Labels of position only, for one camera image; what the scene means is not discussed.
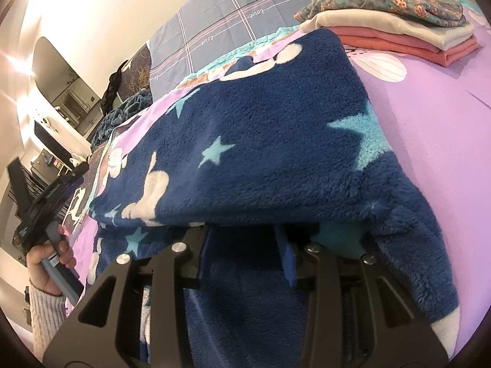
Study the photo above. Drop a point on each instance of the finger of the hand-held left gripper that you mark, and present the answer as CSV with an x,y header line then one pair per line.
x,y
79,169

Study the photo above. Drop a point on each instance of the teal fleece blanket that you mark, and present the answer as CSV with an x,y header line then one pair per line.
x,y
119,117

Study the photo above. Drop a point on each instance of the white dresser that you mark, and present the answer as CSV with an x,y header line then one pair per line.
x,y
57,134

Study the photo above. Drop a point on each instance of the black bag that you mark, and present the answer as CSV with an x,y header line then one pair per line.
x,y
113,88

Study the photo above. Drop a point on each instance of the folded pink garment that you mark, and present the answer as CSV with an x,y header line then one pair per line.
x,y
422,51

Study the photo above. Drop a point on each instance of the arched wall mirror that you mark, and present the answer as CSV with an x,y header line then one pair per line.
x,y
65,84

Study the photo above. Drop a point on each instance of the blue star print fleece garment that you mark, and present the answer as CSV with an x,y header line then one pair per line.
x,y
268,142

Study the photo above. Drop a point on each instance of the purple floral bedsheet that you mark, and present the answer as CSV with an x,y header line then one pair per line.
x,y
441,130

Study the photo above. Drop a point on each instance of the person's left hand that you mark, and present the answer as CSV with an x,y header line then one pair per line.
x,y
44,272

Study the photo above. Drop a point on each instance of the blue plaid quilt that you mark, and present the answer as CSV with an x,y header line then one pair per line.
x,y
238,15

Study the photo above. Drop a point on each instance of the person's left forearm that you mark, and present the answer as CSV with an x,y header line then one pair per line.
x,y
46,318

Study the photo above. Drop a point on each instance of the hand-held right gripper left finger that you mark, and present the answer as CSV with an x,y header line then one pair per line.
x,y
202,255

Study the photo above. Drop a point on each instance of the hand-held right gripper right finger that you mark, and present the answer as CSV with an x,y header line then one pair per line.
x,y
288,262

